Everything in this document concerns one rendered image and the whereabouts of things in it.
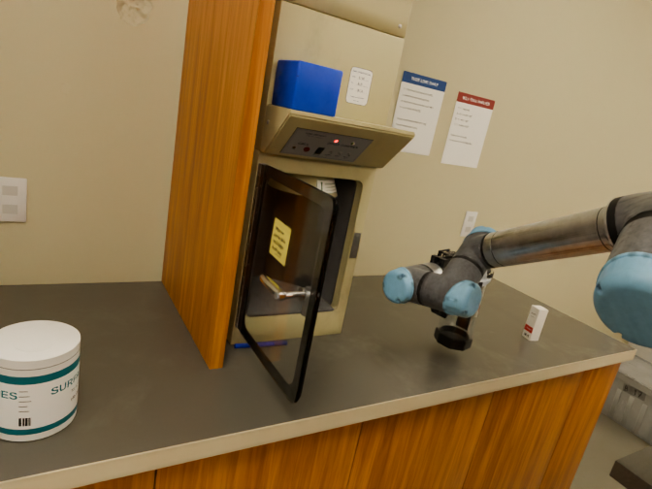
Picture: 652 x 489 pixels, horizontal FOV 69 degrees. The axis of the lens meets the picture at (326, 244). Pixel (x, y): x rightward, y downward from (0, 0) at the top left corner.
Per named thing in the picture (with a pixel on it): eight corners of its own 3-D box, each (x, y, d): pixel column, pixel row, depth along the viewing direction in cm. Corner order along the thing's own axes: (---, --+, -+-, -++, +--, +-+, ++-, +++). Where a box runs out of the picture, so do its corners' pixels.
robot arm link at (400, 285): (409, 310, 98) (376, 300, 103) (437, 302, 106) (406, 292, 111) (413, 274, 96) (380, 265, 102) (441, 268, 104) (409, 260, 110)
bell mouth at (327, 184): (258, 179, 124) (262, 157, 122) (316, 183, 133) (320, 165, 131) (287, 195, 109) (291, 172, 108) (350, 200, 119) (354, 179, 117)
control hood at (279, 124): (258, 150, 101) (265, 103, 98) (377, 166, 118) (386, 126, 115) (280, 161, 92) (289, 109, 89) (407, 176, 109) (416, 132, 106)
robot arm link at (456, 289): (486, 262, 95) (439, 252, 102) (461, 303, 90) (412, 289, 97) (493, 288, 99) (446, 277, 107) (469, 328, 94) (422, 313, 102)
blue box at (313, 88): (271, 104, 98) (277, 58, 96) (311, 112, 103) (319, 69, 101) (291, 109, 90) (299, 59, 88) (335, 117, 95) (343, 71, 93)
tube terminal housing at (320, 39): (201, 301, 134) (237, 8, 113) (300, 295, 151) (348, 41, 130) (229, 344, 114) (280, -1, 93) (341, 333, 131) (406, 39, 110)
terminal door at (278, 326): (241, 329, 112) (266, 162, 101) (297, 407, 87) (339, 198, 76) (237, 329, 112) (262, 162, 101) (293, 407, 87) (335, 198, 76)
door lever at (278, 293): (282, 282, 92) (284, 270, 91) (304, 304, 84) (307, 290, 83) (256, 283, 89) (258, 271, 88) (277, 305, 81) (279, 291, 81)
